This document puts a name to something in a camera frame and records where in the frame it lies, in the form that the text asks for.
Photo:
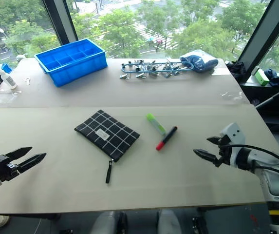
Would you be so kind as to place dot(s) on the small white plastic piece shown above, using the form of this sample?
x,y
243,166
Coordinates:
x,y
27,81

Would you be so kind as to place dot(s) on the black checkered pencil pouch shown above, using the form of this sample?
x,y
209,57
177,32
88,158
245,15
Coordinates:
x,y
105,132

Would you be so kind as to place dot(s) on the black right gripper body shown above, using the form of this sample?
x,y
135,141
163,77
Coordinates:
x,y
224,153

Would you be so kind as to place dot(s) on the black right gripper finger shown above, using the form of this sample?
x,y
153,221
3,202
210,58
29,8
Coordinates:
x,y
202,154
216,140

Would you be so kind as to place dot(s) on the blue and white cloth bag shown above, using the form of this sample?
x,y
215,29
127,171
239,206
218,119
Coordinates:
x,y
200,61

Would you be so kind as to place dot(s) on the white plastic bottle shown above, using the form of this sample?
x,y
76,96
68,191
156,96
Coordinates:
x,y
9,79

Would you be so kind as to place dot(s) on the grey rounded shape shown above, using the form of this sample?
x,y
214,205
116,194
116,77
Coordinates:
x,y
110,223
169,221

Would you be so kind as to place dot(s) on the green and white box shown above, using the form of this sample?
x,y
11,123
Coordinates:
x,y
262,76

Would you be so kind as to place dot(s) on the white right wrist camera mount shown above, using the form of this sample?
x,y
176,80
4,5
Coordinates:
x,y
234,132

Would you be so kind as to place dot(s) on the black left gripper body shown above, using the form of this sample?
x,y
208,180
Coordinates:
x,y
4,168

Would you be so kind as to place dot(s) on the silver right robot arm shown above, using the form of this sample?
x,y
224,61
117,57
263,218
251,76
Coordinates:
x,y
265,159

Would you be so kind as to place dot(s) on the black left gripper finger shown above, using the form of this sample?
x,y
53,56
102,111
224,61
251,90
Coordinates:
x,y
32,161
20,153

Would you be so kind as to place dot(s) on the green highlighter pen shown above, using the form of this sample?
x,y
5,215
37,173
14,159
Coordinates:
x,y
155,124

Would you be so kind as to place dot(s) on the blue plastic compartment bin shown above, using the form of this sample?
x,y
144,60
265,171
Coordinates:
x,y
68,62

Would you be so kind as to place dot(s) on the grey metal stand rod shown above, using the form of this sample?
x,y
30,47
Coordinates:
x,y
275,96

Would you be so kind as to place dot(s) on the dark blue crumpled cloth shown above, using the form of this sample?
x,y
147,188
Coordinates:
x,y
275,78

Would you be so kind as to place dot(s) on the black marker with red cap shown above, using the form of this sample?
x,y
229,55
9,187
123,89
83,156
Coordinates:
x,y
167,137

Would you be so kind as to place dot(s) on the dark window frame pillar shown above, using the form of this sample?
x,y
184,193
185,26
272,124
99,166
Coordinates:
x,y
61,19
263,31

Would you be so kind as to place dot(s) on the silver metal clip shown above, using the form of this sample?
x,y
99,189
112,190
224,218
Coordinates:
x,y
140,75
125,76

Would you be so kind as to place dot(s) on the blue clip hanger frame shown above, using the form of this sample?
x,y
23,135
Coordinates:
x,y
154,66

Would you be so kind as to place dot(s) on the black crumpled cloth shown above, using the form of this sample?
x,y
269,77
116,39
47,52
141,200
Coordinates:
x,y
236,70

